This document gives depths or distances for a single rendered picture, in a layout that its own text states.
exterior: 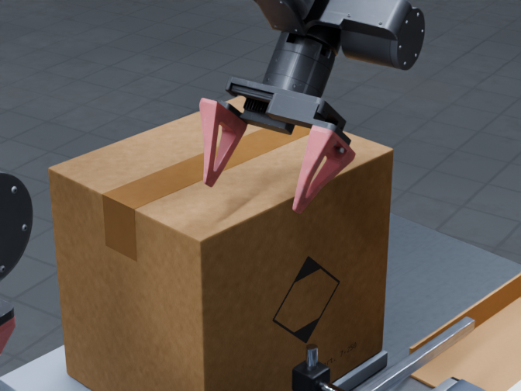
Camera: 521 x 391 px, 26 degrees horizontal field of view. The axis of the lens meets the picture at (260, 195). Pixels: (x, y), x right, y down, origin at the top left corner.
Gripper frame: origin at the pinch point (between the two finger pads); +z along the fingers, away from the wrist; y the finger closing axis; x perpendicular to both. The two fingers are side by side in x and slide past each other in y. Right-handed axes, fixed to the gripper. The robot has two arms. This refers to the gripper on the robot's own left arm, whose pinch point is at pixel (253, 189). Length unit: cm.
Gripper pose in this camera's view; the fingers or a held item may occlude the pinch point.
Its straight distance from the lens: 104.1
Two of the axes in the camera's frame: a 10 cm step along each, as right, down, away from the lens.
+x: 4.0, 2.7, 8.7
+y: 8.5, 2.5, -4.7
